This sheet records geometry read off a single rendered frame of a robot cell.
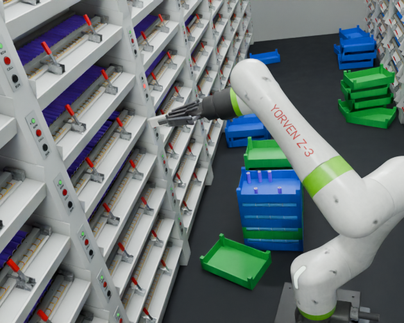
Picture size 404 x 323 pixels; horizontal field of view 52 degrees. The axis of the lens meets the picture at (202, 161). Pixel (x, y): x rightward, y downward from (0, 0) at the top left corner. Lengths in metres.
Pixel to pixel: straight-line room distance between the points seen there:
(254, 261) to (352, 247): 0.96
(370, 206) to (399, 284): 1.20
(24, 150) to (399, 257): 1.78
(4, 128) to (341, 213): 0.77
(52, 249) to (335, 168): 0.76
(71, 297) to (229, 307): 0.93
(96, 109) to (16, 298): 0.64
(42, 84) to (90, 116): 0.25
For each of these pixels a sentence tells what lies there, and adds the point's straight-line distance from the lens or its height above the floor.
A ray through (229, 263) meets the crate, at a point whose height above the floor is 0.00.
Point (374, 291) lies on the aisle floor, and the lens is 2.11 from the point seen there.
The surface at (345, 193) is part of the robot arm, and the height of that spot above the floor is 1.02.
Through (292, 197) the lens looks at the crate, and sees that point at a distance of 2.02.
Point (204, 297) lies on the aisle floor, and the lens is 2.11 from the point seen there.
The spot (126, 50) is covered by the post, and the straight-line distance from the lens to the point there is 1.65.
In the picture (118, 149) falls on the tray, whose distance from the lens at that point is 1.55.
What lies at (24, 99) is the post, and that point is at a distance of 1.09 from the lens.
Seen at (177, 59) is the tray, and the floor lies 0.90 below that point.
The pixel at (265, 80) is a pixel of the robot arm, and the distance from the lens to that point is 1.09.
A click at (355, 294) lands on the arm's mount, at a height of 0.39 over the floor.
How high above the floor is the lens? 1.62
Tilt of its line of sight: 32 degrees down
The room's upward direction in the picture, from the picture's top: 11 degrees counter-clockwise
